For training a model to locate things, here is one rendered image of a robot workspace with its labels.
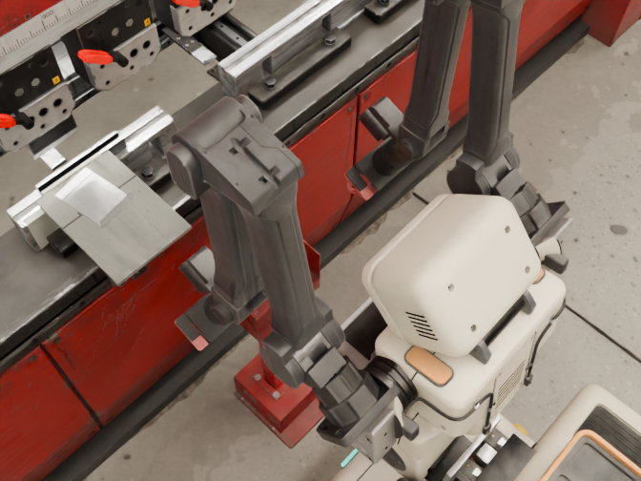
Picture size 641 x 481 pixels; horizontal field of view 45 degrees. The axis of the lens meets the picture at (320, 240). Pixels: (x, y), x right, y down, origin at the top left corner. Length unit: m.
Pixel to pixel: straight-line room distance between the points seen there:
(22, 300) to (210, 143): 0.91
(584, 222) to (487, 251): 1.79
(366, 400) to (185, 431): 1.35
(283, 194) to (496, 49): 0.41
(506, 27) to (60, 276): 1.02
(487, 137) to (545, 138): 1.82
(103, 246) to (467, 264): 0.76
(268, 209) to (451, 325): 0.33
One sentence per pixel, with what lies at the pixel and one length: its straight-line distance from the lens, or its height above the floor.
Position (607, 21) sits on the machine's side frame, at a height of 0.11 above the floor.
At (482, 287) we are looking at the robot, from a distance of 1.07.
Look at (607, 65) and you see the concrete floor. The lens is 3.36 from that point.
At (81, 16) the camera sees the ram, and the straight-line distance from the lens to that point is 1.40.
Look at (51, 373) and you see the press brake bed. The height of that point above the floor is 0.64.
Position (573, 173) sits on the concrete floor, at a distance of 2.96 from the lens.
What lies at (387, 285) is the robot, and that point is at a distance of 1.06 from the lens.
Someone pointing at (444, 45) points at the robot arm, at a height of 1.46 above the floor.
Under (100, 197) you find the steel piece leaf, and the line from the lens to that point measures 1.59.
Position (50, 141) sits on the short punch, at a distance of 1.56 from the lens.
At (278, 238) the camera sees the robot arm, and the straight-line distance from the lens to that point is 0.87.
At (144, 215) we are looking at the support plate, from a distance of 1.55.
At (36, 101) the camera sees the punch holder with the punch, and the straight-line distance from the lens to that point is 1.44.
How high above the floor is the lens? 2.27
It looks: 59 degrees down
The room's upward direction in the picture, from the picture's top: 1 degrees clockwise
